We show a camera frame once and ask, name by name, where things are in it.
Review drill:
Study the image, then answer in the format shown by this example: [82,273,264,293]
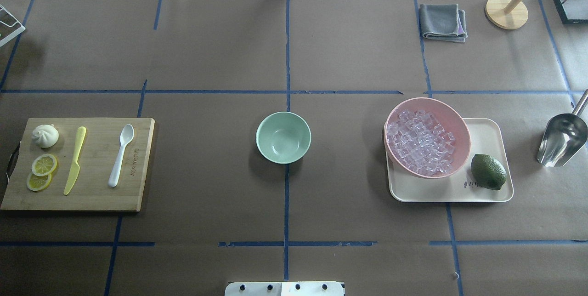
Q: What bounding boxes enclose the bamboo cutting board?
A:
[1,118,155,212]

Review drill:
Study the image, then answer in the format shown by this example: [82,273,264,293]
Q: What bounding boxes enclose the grey folded cloth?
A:
[418,4,468,43]

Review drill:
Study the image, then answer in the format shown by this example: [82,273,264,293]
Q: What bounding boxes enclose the white plastic spoon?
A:
[107,124,134,188]

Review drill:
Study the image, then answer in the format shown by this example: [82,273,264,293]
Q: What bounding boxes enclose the clear ice cubes pile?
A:
[385,109,456,176]

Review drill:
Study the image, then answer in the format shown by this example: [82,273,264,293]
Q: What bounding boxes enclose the yellow plastic knife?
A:
[63,126,87,196]

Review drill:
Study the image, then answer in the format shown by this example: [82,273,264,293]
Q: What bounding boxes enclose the black framed tray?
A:
[553,0,588,24]

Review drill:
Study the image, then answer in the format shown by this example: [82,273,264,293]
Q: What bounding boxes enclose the cream plastic tray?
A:
[388,118,514,203]

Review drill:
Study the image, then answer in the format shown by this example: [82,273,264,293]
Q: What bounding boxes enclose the pink bowl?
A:
[384,97,472,179]

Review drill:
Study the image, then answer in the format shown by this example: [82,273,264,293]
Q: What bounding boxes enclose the green bowl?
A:
[255,112,311,164]

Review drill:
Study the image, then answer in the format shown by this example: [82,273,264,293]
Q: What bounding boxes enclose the lemon slice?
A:
[27,174,52,192]
[31,154,58,177]

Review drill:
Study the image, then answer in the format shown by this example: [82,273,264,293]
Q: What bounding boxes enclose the wooden mug tree stand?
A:
[485,0,529,30]

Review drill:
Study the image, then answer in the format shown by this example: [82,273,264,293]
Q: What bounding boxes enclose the steel ice scoop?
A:
[536,90,588,167]

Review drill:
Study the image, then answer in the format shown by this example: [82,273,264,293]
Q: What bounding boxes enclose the upper lemon slice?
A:
[31,154,58,177]

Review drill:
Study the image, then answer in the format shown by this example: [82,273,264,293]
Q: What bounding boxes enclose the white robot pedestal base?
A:
[224,281,346,296]

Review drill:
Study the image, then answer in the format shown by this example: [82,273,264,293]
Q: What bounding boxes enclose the lower lemon slice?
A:
[27,174,52,192]

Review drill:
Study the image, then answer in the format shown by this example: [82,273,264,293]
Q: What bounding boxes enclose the green lime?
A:
[470,154,508,191]

